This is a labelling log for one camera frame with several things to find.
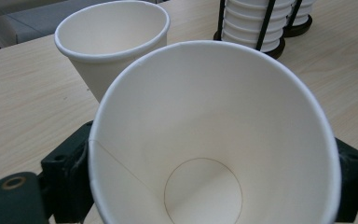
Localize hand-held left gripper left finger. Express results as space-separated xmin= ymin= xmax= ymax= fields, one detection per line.
xmin=40 ymin=120 xmax=95 ymax=223

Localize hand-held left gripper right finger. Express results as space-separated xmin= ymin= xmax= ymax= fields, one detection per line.
xmin=335 ymin=138 xmax=358 ymax=223

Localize single white paper cup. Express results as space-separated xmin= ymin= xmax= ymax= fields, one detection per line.
xmin=88 ymin=39 xmax=343 ymax=224
xmin=54 ymin=0 xmax=172 ymax=104

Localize black cup rack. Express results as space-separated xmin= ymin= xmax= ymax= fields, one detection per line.
xmin=213 ymin=0 xmax=314 ymax=60

